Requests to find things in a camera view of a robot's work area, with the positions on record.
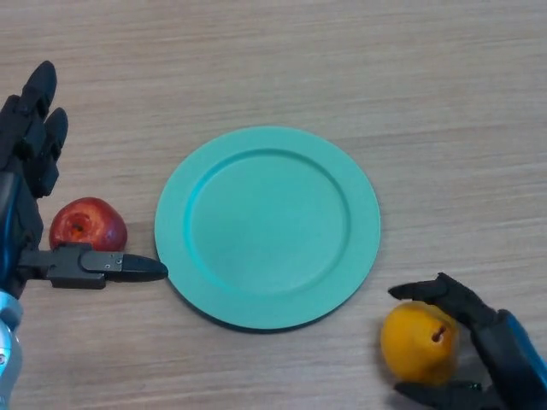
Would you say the green round plate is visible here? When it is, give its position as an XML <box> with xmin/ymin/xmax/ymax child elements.
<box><xmin>154</xmin><ymin>126</ymin><xmax>381</xmax><ymax>333</ymax></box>

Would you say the yellow pear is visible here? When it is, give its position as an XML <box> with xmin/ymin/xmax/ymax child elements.
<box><xmin>379</xmin><ymin>301</ymin><xmax>459</xmax><ymax>384</ymax></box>

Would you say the red apple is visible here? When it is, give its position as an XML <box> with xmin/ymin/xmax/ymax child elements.
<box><xmin>49</xmin><ymin>196</ymin><xmax>128</xmax><ymax>252</ymax></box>

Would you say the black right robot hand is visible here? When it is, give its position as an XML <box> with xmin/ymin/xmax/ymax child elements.
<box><xmin>387</xmin><ymin>272</ymin><xmax>547</xmax><ymax>410</ymax></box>

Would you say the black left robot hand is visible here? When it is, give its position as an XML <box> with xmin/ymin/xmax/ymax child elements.
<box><xmin>0</xmin><ymin>60</ymin><xmax>168</xmax><ymax>299</ymax></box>

